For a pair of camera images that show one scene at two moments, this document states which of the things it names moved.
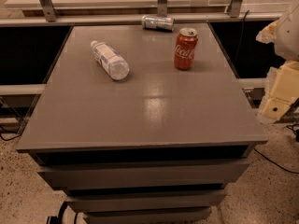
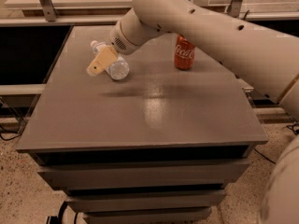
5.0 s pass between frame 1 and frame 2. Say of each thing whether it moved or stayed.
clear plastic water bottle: stayed
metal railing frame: stayed
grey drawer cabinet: stayed
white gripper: moved
